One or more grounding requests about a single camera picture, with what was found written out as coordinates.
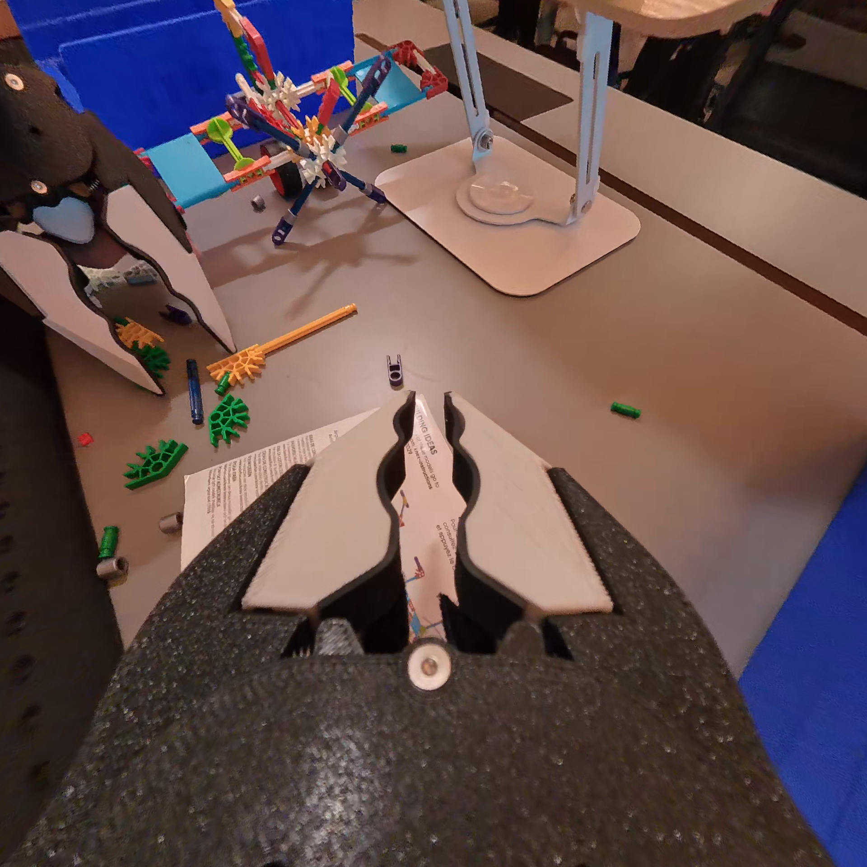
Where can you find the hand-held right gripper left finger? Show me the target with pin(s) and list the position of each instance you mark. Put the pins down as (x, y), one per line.
(332, 535)

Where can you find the yellow plastic rod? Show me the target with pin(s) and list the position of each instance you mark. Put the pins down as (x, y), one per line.
(305, 328)

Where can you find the purple plastic clip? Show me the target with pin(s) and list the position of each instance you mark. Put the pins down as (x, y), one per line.
(177, 315)
(395, 372)

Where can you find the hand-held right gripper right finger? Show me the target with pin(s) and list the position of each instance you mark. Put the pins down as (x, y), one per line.
(535, 535)

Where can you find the pale grey snowflake connector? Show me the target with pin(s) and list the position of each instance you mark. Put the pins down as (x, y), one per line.
(141, 275)

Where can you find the colourful construction toy plane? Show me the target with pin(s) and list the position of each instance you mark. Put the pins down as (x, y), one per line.
(183, 169)

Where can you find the green fan connector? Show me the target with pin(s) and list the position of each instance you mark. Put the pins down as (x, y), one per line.
(220, 433)
(156, 362)
(159, 474)

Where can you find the black perforated pad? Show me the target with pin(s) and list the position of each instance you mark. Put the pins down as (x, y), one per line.
(40, 542)

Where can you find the wooden and white book stand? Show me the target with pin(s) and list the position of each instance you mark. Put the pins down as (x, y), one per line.
(515, 250)

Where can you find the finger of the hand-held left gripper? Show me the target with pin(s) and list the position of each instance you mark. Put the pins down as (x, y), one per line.
(47, 284)
(162, 244)

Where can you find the toy instruction booklet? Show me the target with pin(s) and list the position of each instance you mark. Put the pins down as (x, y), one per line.
(223, 494)

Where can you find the blue plastic bin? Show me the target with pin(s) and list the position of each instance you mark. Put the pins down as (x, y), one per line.
(813, 677)
(135, 68)

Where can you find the white snowflake connector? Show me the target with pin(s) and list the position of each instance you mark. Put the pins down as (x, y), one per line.
(105, 281)

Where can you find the orange fan connector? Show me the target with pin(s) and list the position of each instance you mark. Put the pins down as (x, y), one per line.
(230, 369)
(135, 335)

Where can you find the dark blue plastic rod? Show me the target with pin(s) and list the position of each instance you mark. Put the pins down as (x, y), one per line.
(195, 393)

